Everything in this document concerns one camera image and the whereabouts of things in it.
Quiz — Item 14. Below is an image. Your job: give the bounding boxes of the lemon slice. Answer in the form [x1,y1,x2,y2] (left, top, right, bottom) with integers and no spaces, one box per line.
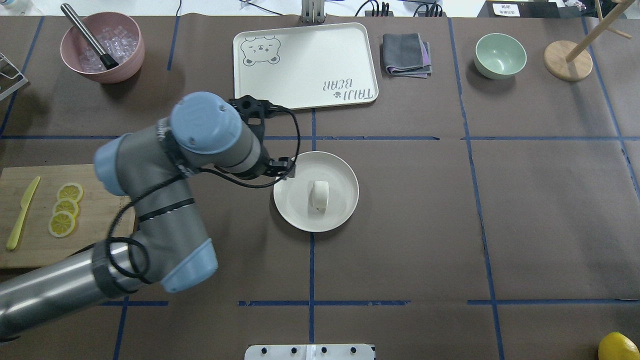
[47,210,76,239]
[55,182,85,203]
[52,197,80,218]

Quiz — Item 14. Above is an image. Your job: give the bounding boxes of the grey purple folded cloth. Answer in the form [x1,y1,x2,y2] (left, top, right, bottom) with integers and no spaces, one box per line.
[382,33,433,79]

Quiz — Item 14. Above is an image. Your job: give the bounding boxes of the cream round plate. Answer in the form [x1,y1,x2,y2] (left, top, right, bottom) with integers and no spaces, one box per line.
[273,151,359,233]

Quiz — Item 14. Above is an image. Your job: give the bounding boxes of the yellow lemon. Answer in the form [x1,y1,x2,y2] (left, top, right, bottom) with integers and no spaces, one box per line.
[598,332,640,360]

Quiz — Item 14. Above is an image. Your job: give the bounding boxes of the white wire cup rack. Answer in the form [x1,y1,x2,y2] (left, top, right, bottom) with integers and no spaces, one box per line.
[0,52,29,101]

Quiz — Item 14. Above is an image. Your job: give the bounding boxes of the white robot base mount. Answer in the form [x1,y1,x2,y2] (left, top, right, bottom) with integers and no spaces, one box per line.
[244,343,377,360]

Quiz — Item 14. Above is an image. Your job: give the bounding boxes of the cream bear tray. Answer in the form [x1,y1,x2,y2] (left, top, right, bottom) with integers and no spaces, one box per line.
[233,22,379,110]

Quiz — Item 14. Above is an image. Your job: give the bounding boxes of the lemon slice bottom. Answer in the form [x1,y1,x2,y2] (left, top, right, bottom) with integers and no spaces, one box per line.
[47,210,76,239]

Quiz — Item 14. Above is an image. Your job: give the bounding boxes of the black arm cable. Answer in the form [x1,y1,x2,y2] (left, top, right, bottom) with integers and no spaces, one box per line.
[106,102,302,280]

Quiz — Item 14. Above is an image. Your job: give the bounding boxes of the black power strip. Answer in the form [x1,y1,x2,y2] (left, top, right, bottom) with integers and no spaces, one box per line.
[355,0,446,18]

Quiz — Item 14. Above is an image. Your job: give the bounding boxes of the steel muddler black tip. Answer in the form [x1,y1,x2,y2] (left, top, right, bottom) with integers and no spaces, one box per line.
[60,3,119,70]

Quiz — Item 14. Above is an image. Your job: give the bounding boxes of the wooden mug tree stand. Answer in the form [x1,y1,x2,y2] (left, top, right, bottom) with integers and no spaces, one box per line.
[542,0,634,82]

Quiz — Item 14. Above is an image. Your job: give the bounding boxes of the bamboo cutting board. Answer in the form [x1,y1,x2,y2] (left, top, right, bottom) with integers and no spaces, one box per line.
[0,164,130,269]

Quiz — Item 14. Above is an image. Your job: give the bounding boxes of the aluminium camera post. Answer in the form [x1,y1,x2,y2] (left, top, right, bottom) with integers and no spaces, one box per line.
[301,0,326,24]

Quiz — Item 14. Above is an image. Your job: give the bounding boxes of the lemon slice middle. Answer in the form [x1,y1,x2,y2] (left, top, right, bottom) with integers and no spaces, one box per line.
[52,197,80,218]

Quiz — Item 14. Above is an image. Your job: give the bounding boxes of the clear ice cubes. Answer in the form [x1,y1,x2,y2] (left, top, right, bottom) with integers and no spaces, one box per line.
[79,26,138,73]

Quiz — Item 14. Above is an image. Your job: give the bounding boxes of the mint green bowl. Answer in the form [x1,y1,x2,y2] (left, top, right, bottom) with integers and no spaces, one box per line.
[474,33,528,80]

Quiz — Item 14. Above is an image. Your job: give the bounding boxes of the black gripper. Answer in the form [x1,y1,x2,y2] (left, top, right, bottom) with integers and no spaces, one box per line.
[235,150,296,180]

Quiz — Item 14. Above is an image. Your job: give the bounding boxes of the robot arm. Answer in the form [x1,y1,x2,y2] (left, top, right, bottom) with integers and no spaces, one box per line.
[0,91,297,343]

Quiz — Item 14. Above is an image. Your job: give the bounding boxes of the pink bowl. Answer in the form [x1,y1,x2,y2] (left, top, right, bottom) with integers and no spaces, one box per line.
[60,11,146,84]

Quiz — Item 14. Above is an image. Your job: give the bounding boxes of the lemon slice top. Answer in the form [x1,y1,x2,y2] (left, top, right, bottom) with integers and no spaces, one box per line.
[55,182,85,203]

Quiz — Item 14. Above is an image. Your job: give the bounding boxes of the yellow plastic knife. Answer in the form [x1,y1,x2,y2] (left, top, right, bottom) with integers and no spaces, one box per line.
[6,176,41,251]

